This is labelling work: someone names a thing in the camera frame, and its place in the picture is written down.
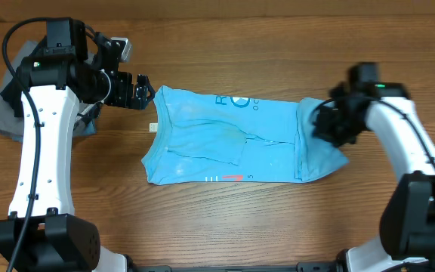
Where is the black table edge rail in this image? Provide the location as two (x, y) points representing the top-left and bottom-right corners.
(131, 261), (346, 272)

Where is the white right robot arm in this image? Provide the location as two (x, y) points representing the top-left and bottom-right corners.
(297, 62), (435, 272)

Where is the grey folded garment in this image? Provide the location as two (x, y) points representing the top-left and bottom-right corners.
(0, 41), (97, 142)

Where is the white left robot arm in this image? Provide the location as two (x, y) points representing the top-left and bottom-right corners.
(0, 17), (155, 271)

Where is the black folded garment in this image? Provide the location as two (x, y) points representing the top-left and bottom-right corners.
(0, 36), (47, 118)

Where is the light blue printed t-shirt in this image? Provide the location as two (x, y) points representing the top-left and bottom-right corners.
(142, 86), (348, 185)

